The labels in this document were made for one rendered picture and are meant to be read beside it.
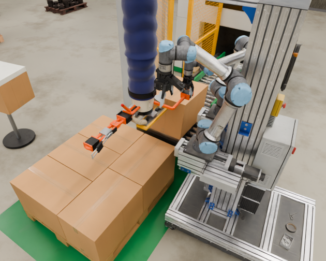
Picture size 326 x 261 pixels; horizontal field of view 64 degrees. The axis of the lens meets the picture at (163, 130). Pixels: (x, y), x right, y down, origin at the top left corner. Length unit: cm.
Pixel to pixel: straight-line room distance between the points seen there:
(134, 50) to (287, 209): 207
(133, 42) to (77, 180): 130
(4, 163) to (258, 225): 293
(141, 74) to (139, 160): 94
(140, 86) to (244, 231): 157
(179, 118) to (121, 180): 81
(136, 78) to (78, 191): 108
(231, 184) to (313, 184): 180
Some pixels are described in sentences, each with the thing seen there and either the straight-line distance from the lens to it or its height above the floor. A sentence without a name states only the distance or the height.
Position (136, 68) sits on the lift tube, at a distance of 189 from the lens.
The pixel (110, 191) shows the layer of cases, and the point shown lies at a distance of 231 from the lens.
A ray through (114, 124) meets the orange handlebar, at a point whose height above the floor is 119.
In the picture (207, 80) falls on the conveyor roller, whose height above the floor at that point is 52.
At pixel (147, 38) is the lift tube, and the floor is 174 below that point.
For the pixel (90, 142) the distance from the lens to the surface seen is 177.
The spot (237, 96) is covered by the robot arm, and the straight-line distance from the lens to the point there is 150.
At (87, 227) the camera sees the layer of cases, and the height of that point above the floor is 54.
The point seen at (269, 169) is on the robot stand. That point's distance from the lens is 205.
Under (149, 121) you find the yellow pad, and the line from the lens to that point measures 210.
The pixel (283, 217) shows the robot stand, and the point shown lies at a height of 21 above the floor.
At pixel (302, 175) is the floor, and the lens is 360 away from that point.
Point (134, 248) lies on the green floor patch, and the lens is 263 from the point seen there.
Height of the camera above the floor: 236
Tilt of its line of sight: 40 degrees down
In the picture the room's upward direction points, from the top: 2 degrees clockwise
